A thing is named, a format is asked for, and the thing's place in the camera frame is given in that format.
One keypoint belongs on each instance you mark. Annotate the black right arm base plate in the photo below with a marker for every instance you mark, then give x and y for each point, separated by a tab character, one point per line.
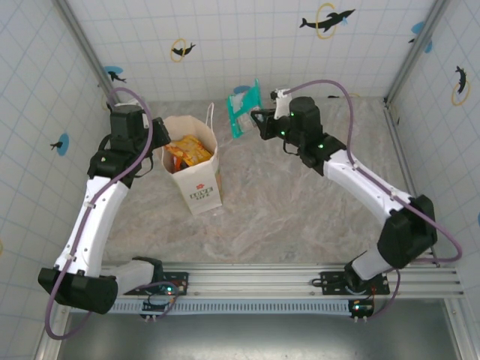
332	281

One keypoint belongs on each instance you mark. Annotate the dolphin sticker blue circle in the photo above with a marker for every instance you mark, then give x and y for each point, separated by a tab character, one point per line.
63	144
417	27
111	71

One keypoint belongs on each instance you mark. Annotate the aluminium mounting rail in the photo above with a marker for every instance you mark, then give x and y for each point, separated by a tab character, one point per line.
255	279

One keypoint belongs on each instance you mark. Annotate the illustrated white paper bag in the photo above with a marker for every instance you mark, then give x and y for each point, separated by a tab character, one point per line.
198	187

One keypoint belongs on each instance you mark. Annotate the teal green snack packet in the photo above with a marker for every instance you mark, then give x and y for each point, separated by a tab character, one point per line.
238	112

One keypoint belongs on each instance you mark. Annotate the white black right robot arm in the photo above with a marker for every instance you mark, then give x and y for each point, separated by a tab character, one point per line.
367	187

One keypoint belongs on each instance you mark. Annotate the grey metal panel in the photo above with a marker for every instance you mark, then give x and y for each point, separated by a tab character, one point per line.
243	337

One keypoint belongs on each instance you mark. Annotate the blue circle wall sticker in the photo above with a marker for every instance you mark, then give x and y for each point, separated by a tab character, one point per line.
240	89

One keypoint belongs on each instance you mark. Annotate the black dolphin wall sticker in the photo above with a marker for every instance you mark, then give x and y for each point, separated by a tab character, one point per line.
333	96

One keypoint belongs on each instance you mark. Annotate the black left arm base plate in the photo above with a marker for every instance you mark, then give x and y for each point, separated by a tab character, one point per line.
180	279

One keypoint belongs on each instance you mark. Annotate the aluminium side rail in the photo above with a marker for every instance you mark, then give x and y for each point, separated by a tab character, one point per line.
405	157

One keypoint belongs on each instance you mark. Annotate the orange yellow snack packet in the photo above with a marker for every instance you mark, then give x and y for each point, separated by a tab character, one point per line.
189	148

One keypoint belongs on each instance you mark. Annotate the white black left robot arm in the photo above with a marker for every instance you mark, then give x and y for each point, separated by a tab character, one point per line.
93	225

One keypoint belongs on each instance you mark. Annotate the aluminium frame post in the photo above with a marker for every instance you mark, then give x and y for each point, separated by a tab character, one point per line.
50	345
463	330

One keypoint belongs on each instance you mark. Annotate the aluminium corner post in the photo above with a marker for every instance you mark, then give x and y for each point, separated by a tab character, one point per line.
83	41
404	75

